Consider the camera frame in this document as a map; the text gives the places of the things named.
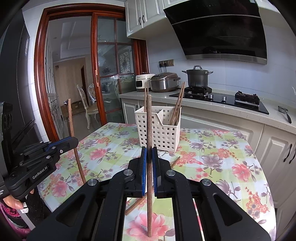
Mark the white carved dining chair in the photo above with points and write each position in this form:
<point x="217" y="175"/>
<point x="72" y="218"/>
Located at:
<point x="91" y="92"/>
<point x="91" y="111"/>

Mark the dark grey stock pot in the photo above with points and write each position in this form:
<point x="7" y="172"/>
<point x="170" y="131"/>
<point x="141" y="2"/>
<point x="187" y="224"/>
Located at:
<point x="196" y="78"/>

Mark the white wall cabinet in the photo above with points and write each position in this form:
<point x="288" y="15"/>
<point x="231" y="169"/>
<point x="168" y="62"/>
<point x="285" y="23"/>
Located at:
<point x="138" y="16"/>

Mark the black range hood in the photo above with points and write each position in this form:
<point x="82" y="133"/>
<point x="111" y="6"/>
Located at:
<point x="219" y="34"/>

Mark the steel rice cooker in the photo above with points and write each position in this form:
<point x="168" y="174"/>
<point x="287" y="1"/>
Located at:
<point x="164" y="83"/>

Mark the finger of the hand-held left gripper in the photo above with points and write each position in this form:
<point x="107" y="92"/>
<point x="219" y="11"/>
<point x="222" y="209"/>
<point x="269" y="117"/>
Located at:
<point x="67" y="146"/>
<point x="59" y="142"/>

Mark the gold wall outlet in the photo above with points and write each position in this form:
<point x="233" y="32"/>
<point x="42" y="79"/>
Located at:
<point x="168" y="63"/>

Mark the black glass gas cooktop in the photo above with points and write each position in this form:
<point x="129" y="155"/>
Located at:
<point x="219" y="102"/>

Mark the pile of cardboard boxes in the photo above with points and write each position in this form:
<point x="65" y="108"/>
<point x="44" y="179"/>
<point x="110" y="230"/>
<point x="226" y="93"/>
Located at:
<point x="75" y="106"/>

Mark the pink black knitted garment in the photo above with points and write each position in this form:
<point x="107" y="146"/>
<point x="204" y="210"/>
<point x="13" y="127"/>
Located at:
<point x="13" y="222"/>

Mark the steel ladle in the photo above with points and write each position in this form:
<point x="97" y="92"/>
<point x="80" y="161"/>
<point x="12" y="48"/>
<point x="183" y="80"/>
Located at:
<point x="283" y="109"/>

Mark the white plastic utensil basket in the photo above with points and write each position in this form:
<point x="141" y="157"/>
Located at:
<point x="164" y="136"/>

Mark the white base cabinets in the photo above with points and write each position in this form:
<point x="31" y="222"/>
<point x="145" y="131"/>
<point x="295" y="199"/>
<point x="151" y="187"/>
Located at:
<point x="254" y="139"/>

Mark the floral tablecloth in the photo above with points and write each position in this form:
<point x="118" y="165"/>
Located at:
<point x="208" y="162"/>

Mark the person's left hand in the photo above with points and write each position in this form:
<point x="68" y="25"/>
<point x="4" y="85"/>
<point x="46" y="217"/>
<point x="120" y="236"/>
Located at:
<point x="13" y="204"/>

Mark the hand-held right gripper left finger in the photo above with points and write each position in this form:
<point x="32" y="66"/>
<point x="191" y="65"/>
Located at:
<point x="143" y="171"/>

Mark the white small cooker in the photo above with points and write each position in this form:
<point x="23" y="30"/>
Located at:
<point x="142" y="83"/>

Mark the red wooden sliding glass door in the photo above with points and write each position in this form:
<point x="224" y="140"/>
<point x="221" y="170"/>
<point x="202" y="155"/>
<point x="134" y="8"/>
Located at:
<point x="94" y="69"/>

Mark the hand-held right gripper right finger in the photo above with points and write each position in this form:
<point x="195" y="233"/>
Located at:
<point x="155" y="171"/>

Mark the red wooden door frame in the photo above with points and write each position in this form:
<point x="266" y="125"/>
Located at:
<point x="40" y="81"/>

